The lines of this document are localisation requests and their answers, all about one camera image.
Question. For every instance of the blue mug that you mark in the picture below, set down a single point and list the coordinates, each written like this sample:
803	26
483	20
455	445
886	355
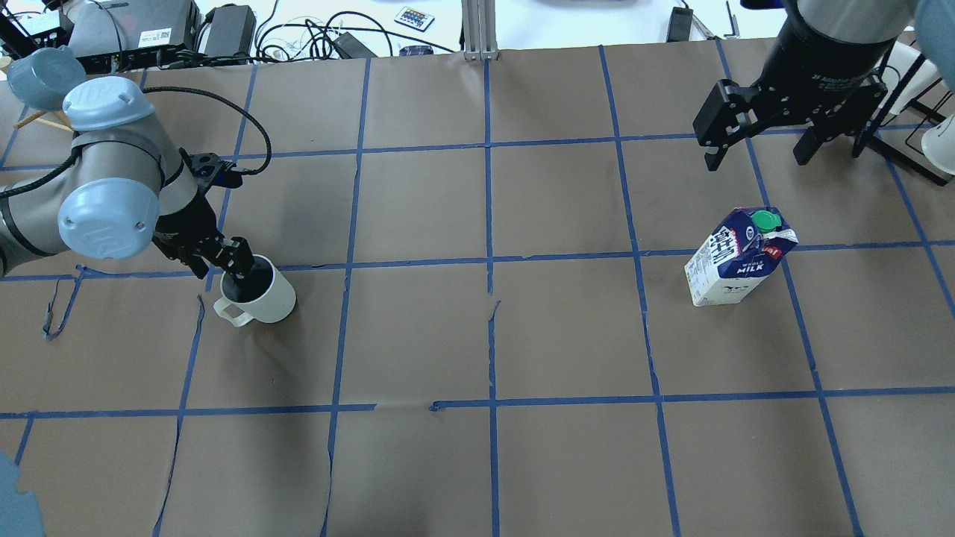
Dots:
44	78

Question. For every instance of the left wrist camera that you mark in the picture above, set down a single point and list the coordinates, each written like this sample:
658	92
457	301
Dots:
209	169

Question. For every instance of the aluminium frame post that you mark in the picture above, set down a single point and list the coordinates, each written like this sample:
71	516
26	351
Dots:
480	30

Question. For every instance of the black electronics box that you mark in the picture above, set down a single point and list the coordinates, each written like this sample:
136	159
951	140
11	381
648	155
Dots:
116	36

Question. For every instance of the white ribbed mug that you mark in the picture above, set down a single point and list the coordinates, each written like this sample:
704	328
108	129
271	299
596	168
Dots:
275	301

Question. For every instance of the wooden mug tree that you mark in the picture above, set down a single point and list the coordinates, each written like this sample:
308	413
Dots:
57	119

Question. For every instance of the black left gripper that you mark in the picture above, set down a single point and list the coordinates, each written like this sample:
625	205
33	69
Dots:
184	228

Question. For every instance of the black power adapter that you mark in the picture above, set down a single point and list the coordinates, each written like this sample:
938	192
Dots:
680	24

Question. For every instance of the small remote control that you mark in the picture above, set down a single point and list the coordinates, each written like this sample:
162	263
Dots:
413	18

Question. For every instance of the blue white milk carton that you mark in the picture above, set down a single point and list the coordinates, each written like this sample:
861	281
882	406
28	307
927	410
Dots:
738	255

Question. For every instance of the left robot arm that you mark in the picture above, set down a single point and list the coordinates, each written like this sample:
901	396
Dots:
123	187

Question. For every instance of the black power brick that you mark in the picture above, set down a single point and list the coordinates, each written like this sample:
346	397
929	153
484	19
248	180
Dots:
347	46

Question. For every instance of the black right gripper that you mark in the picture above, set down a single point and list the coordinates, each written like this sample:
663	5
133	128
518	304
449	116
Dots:
815	66

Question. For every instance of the black wire cup rack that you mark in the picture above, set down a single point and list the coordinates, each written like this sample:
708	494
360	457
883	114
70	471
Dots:
916	100

